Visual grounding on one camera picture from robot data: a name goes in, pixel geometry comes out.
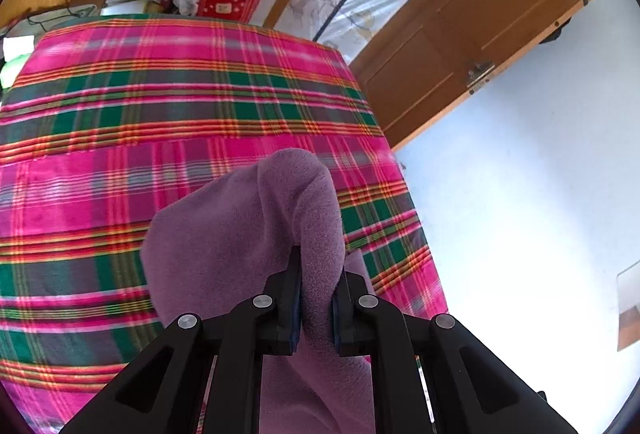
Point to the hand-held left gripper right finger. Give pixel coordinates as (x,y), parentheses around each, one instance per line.
(340,319)

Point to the metal door lock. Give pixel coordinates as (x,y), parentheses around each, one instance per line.
(479,76)

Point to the pink plaid blanket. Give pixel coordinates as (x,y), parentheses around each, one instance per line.
(150,114)

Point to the white plastic bag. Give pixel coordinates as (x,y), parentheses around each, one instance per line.
(187,3)

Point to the wooden door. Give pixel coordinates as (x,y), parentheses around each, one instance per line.
(475,24)

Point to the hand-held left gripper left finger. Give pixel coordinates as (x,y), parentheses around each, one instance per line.
(295,314)

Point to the purple fleece pants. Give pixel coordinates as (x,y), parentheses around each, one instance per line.
(240,239)

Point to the pale green tissue packs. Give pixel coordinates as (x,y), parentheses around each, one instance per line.
(12,71)

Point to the wooden board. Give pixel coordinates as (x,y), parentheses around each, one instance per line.
(630,314)

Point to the flat white box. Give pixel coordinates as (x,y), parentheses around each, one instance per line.
(125,4)

